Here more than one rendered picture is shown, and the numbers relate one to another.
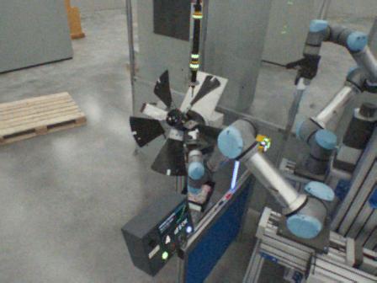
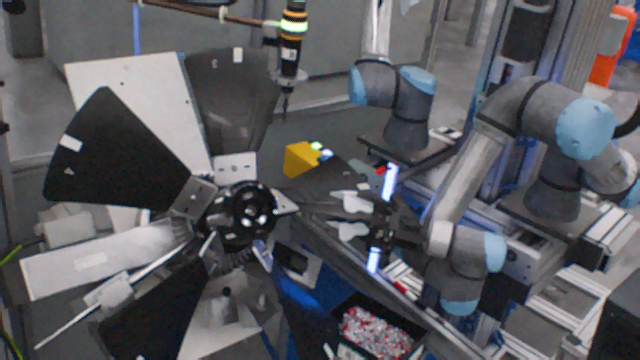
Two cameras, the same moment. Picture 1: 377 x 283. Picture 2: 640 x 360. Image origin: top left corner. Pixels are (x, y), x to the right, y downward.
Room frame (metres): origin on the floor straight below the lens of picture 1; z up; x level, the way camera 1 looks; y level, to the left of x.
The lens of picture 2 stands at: (1.13, 1.04, 1.86)
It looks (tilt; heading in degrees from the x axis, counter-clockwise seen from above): 29 degrees down; 283
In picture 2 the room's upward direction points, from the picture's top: 8 degrees clockwise
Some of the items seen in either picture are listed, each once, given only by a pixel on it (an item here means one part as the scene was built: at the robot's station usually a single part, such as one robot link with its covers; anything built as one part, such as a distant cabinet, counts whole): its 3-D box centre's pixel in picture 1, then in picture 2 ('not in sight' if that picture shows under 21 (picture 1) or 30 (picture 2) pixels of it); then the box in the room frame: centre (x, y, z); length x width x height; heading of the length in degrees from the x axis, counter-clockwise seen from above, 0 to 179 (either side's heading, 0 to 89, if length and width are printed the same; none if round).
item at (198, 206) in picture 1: (197, 193); (371, 336); (1.21, -0.06, 0.85); 0.22 x 0.17 x 0.07; 160
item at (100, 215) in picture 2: (210, 120); (86, 201); (2.04, -0.16, 0.92); 0.17 x 0.16 x 0.11; 146
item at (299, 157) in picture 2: (257, 146); (314, 169); (1.50, -0.46, 1.02); 0.16 x 0.10 x 0.11; 146
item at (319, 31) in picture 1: (316, 33); not in sight; (1.37, -0.57, 1.78); 0.09 x 0.08 x 0.11; 108
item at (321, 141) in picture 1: (322, 143); (413, 91); (1.30, -0.76, 1.20); 0.13 x 0.12 x 0.14; 18
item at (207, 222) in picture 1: (225, 202); (397, 303); (1.17, -0.24, 0.82); 0.90 x 0.04 x 0.08; 146
